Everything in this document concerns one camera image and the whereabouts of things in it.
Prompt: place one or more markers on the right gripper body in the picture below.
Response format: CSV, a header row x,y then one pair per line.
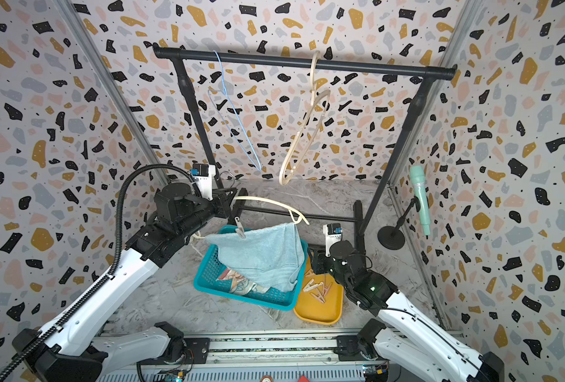
x,y
318,260

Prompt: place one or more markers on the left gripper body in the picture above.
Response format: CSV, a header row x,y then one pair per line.
x,y
221,208

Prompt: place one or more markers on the white clothespin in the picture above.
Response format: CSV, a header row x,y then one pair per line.
x,y
239,228
311,285

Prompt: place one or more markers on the beige pink clothespin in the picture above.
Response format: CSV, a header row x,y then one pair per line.
x,y
318,294

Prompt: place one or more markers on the light teal towel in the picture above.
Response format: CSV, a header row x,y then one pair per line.
x,y
271,257

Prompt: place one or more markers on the blue wire hanger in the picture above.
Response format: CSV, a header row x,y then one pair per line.
x,y
246,146

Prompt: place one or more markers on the cream RABBIT lettered towel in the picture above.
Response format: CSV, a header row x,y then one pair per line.
x,y
240,285

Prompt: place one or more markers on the beige plastic hanger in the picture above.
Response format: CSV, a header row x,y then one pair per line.
x,y
311,125

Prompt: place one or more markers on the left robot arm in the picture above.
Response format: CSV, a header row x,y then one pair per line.
x,y
66,348

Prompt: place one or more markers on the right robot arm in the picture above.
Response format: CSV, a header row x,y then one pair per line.
x,y
399,331

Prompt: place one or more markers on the yellow plastic tray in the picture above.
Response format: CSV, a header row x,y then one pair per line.
x,y
309,309

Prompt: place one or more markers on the black clothes rack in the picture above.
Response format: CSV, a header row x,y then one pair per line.
x,y
429,74

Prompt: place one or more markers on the teal plastic basket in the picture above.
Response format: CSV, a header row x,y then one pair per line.
x,y
210,269

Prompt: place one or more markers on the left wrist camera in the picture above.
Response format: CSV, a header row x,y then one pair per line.
x,y
204,175

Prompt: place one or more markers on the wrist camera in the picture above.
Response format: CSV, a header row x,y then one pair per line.
x,y
204,175
333,234

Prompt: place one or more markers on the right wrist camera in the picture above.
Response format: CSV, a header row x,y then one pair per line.
x,y
333,234

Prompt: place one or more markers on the aluminium rail base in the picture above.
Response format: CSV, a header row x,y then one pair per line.
x,y
323,355

